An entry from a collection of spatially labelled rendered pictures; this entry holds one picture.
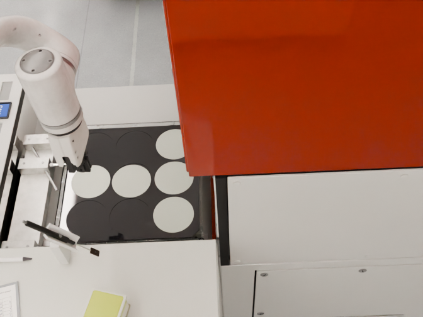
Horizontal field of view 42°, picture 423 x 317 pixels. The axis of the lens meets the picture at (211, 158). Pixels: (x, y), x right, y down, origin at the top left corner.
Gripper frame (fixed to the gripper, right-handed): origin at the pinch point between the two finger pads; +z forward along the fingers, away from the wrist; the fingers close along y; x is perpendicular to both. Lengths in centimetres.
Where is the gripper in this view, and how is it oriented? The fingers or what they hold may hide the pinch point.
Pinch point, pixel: (82, 163)
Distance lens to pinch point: 124.5
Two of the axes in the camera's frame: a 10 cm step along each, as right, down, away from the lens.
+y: -0.8, 8.2, -5.7
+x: 10.0, 0.3, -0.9
